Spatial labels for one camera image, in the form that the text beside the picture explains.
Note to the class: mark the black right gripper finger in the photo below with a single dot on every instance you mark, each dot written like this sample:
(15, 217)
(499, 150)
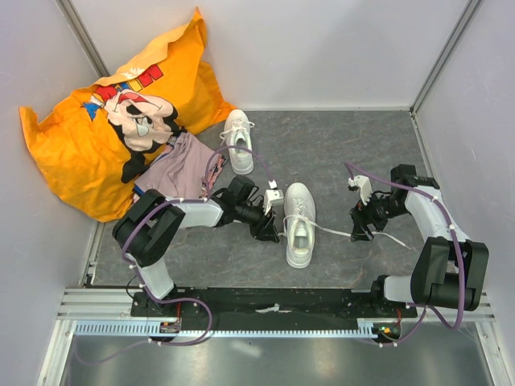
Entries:
(359, 216)
(361, 233)

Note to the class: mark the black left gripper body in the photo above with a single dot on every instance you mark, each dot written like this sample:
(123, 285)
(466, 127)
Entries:
(251, 215)

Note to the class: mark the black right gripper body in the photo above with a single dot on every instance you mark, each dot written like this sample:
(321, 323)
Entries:
(377, 211)

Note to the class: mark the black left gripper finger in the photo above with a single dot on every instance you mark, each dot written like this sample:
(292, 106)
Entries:
(271, 233)
(262, 233)

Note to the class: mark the white sneaker with laces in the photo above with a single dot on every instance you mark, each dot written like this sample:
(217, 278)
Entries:
(299, 225)

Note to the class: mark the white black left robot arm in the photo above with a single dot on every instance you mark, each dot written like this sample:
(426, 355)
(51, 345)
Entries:
(148, 228)

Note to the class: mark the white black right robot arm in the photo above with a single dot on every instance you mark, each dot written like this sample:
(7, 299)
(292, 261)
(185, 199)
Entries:
(451, 267)

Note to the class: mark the white tape scrap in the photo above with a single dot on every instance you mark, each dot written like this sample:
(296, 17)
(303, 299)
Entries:
(276, 308)

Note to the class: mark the pink patterned cloth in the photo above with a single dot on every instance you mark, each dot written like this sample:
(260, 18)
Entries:
(185, 169)

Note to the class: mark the white tied sneaker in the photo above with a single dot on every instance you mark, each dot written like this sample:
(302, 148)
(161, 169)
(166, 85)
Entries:
(236, 134)

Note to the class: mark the orange cartoon print bag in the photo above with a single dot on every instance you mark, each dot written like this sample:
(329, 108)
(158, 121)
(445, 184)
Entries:
(96, 142)

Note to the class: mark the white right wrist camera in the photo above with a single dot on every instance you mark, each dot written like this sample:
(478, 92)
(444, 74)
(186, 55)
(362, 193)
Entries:
(363, 185)

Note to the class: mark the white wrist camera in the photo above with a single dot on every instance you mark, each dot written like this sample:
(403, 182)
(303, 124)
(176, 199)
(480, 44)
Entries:
(363, 185)
(273, 197)

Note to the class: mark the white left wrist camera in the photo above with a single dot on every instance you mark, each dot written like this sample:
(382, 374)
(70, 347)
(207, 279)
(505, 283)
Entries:
(273, 197)

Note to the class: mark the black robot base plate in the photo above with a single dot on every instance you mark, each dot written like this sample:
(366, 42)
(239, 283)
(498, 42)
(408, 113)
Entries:
(235, 308)

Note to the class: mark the slotted aluminium cable duct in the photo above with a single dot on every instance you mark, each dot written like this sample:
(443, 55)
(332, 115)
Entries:
(157, 329)

